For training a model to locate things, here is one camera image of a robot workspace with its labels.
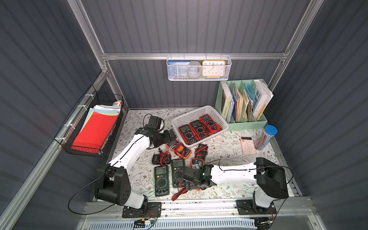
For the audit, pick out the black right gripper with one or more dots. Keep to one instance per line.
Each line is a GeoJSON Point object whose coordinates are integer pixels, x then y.
{"type": "Point", "coordinates": [185, 175]}

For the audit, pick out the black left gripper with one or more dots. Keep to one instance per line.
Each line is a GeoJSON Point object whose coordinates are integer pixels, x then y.
{"type": "Point", "coordinates": [172, 135]}

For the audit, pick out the orange multimeter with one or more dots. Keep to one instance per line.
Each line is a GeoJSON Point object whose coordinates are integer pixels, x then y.
{"type": "Point", "coordinates": [196, 163]}

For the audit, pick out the red ANENG multimeter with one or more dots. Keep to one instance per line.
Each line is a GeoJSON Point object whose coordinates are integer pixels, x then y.
{"type": "Point", "coordinates": [187, 134]}
{"type": "Point", "coordinates": [199, 130]}

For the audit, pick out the small red multimeter with leads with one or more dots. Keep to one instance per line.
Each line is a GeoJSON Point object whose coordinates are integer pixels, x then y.
{"type": "Point", "coordinates": [211, 126]}

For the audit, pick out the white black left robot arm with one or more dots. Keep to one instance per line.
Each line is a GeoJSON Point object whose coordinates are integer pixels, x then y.
{"type": "Point", "coordinates": [114, 185]}

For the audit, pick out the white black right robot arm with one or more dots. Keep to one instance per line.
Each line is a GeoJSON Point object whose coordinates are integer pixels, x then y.
{"type": "Point", "coordinates": [268, 176]}

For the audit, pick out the tiny black multimeter left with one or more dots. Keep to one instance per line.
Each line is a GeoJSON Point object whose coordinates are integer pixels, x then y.
{"type": "Point", "coordinates": [161, 159]}

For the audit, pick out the small black multimeter with leads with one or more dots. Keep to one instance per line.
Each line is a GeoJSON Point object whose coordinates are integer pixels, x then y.
{"type": "Point", "coordinates": [201, 151]}

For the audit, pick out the dark green multimeter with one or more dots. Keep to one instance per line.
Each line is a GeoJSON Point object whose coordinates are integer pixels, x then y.
{"type": "Point", "coordinates": [161, 176]}
{"type": "Point", "coordinates": [177, 166]}

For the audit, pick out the orange multimeter lying diagonal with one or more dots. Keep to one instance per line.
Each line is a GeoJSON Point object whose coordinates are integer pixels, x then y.
{"type": "Point", "coordinates": [179, 149]}

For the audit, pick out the dark green multimeter left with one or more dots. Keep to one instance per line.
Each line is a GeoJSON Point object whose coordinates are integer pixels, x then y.
{"type": "Point", "coordinates": [161, 176]}

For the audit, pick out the pink calculator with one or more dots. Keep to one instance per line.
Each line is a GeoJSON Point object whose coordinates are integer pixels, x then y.
{"type": "Point", "coordinates": [247, 145]}

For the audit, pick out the red paper folder stack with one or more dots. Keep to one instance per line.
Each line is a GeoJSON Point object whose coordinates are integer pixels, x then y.
{"type": "Point", "coordinates": [94, 133]}

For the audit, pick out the blue lid clear jar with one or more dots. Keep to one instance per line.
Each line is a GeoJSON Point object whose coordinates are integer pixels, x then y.
{"type": "Point", "coordinates": [268, 133]}

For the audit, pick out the grey tape roll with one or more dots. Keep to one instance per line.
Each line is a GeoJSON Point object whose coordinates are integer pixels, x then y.
{"type": "Point", "coordinates": [194, 70]}

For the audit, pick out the green desktop file organizer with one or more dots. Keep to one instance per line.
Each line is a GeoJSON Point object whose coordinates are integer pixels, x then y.
{"type": "Point", "coordinates": [254, 124]}

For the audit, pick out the yellow analog clock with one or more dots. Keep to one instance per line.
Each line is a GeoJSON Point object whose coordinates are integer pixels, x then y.
{"type": "Point", "coordinates": [213, 68]}

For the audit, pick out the white book in organizer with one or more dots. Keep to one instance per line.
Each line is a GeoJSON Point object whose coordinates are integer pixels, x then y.
{"type": "Point", "coordinates": [263, 96]}

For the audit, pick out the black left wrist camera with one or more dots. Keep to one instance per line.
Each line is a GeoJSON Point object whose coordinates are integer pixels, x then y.
{"type": "Point", "coordinates": [156, 123]}

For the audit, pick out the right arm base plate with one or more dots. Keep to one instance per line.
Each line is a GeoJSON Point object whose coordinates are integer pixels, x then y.
{"type": "Point", "coordinates": [248, 207]}

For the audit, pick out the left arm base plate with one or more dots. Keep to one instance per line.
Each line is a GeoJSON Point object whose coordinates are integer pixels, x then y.
{"type": "Point", "coordinates": [148, 210]}

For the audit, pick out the black wire wall tray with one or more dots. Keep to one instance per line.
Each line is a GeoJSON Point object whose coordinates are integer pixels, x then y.
{"type": "Point", "coordinates": [92, 100]}

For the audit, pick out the blue box in wall basket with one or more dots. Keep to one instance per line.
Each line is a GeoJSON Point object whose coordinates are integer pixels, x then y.
{"type": "Point", "coordinates": [177, 69]}

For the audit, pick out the white wire wall basket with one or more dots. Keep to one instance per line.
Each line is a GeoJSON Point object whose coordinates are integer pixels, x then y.
{"type": "Point", "coordinates": [200, 59]}

